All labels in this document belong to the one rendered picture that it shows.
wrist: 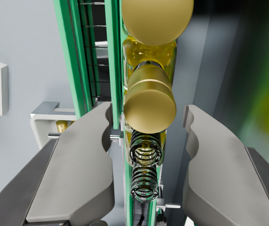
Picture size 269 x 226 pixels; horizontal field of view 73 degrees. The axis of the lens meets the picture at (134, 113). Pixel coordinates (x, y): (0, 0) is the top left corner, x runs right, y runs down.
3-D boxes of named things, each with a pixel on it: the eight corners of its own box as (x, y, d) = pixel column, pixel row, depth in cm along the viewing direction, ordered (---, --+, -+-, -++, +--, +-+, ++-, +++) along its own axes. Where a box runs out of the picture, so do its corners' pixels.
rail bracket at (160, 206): (175, 186, 59) (182, 230, 48) (154, 184, 60) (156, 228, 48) (176, 178, 57) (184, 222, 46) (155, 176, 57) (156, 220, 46)
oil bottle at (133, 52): (160, 52, 37) (174, 102, 19) (133, 51, 37) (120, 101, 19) (163, 20, 34) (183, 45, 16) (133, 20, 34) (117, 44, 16)
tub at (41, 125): (112, 144, 68) (108, 162, 60) (53, 141, 69) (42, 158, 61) (109, 103, 58) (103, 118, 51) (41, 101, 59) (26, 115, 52)
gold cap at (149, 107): (168, 105, 16) (174, 136, 12) (128, 103, 16) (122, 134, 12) (173, 65, 14) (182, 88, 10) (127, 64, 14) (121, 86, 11)
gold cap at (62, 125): (60, 129, 63) (58, 118, 61) (70, 129, 63) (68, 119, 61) (56, 135, 60) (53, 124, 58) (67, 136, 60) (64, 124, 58)
